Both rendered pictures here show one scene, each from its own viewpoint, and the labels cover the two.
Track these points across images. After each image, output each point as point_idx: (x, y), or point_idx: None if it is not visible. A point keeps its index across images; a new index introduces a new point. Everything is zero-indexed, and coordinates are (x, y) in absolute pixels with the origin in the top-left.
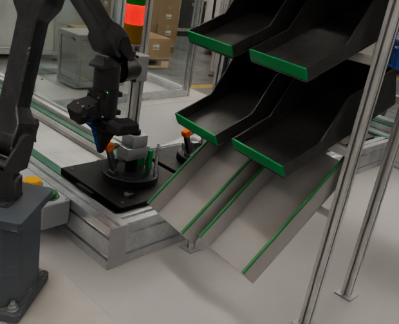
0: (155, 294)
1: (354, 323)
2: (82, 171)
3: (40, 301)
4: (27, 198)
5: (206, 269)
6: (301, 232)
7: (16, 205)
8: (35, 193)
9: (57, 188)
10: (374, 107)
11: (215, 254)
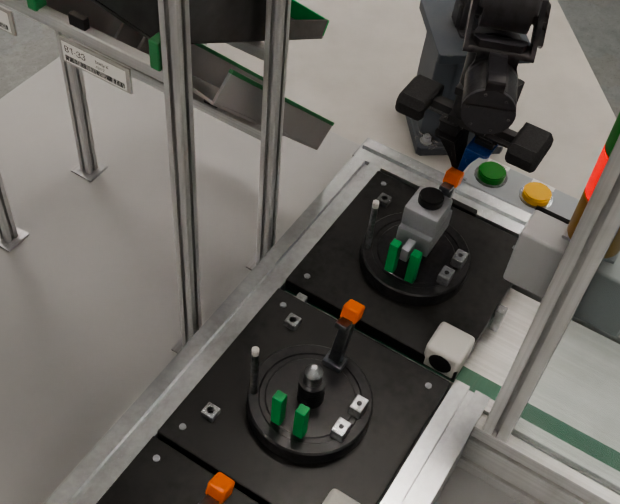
0: (285, 165)
1: (15, 187)
2: (495, 247)
3: (400, 125)
4: (448, 31)
5: (230, 224)
6: (51, 389)
7: (448, 19)
8: (449, 41)
9: (495, 199)
10: None
11: (222, 262)
